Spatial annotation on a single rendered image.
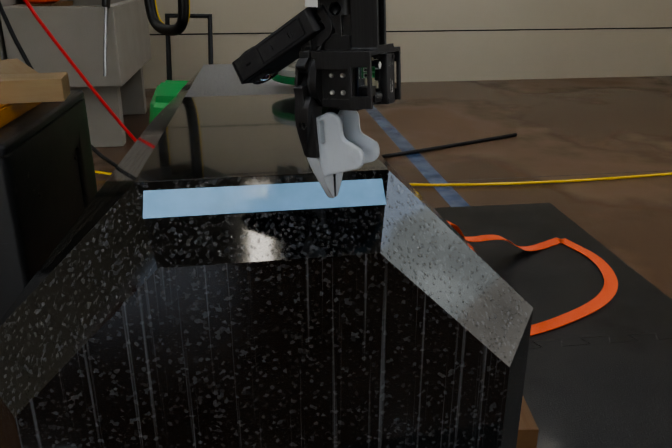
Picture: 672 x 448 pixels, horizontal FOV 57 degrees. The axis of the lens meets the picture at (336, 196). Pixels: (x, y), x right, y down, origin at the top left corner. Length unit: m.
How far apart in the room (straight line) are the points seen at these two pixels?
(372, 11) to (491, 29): 5.98
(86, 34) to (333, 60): 3.42
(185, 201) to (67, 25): 3.23
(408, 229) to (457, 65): 5.69
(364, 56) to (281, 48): 0.09
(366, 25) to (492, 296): 0.48
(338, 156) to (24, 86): 1.01
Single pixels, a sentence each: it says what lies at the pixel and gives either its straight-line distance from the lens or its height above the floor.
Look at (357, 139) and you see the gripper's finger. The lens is 0.64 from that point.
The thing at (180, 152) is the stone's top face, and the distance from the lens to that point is 0.93.
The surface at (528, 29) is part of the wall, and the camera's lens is 6.70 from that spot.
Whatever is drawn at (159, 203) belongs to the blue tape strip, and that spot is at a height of 0.78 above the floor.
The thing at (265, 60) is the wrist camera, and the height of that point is 0.97.
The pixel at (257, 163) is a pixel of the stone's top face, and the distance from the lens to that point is 0.86.
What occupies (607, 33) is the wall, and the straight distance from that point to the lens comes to 7.11.
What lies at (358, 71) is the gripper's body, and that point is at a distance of 0.59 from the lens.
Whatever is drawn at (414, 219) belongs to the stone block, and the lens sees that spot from 0.84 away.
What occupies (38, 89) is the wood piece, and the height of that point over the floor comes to 0.81.
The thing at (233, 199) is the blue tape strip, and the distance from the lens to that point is 0.79.
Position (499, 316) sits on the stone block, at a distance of 0.93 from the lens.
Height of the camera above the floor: 1.05
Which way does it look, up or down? 20 degrees down
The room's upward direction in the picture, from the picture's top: straight up
